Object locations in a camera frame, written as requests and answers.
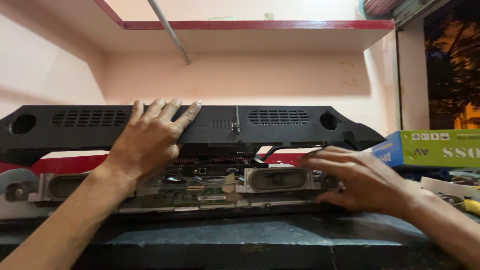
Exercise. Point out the person's right hand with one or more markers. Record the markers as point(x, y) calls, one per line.
point(360, 180)

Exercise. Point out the person's left hand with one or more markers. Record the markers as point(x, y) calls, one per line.
point(148, 140)

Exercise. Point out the person's right fingers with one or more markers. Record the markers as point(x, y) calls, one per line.
point(324, 170)

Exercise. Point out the black plastic television back cover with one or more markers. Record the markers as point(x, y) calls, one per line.
point(262, 125)

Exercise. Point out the oval grey speaker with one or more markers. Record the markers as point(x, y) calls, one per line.
point(277, 179)
point(62, 185)

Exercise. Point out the green and blue cardboard box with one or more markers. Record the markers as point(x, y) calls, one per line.
point(435, 148)

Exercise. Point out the white paper sheet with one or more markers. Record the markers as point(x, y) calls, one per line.
point(448, 186)

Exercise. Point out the green circuit board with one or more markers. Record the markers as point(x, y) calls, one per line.
point(187, 195)

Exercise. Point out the television chassis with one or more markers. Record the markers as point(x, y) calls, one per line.
point(180, 195)

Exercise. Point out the grey metal rod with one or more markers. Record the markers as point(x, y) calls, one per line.
point(168, 30)

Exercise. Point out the red edged wall shelf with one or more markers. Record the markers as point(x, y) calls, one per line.
point(240, 32)

